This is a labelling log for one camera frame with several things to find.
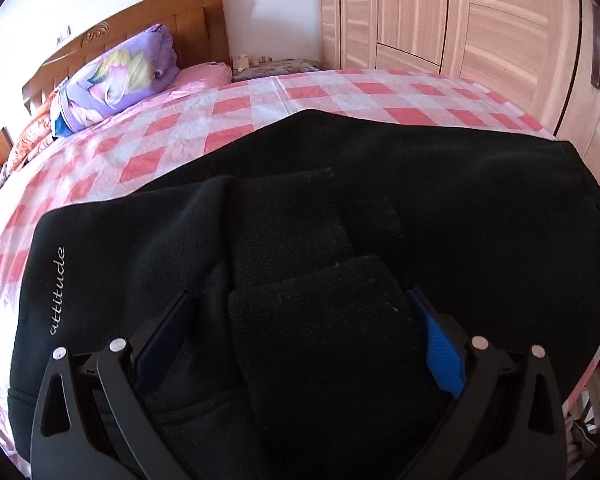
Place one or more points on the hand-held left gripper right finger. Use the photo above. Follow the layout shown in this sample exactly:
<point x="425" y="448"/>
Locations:
<point x="442" y="355"/>

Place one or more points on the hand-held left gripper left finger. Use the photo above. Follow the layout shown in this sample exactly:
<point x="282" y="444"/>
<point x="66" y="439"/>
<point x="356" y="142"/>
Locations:
<point x="164" y="336"/>

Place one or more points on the black sweatshirt with white lettering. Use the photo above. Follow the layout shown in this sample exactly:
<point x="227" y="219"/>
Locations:
<point x="430" y="185"/>

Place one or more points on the pink checked bed sheet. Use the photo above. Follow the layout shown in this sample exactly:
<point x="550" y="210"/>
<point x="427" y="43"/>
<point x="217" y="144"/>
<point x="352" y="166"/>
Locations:
<point x="180" y="125"/>

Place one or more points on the red floral blanket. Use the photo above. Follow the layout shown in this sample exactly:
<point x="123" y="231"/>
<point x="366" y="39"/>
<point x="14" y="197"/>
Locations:
<point x="22" y="142"/>

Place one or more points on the purple printed quilt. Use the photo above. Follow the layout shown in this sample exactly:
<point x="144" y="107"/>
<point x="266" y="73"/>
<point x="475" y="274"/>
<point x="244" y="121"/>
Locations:
<point x="120" y="75"/>

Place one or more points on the pink pillow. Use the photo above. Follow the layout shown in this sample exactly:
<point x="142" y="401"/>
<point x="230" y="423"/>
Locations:
<point x="205" y="74"/>

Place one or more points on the cloth-covered nightstand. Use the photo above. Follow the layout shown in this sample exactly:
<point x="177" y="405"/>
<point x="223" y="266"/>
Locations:
<point x="280" y="67"/>

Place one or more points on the wooden headboard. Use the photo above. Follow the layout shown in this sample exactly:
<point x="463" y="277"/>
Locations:
<point x="195" y="25"/>

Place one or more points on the light wooden wardrobe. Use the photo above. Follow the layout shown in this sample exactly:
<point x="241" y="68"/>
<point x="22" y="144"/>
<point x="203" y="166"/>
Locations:
<point x="455" y="10"/>

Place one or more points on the wall socket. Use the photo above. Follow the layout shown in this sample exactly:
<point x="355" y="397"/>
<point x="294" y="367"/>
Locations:
<point x="63" y="35"/>

